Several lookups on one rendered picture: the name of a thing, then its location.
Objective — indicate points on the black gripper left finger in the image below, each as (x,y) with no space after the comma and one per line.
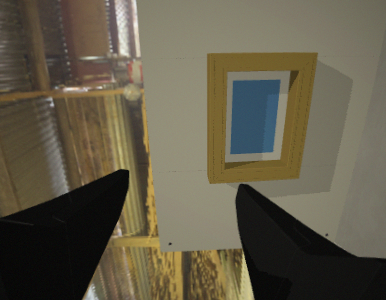
(50,251)

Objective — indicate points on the wooden picture frame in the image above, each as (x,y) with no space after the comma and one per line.
(258,107)

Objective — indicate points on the cream wall panel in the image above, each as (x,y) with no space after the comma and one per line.
(175,38)

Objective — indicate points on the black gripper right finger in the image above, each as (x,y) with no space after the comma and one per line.
(287,260)

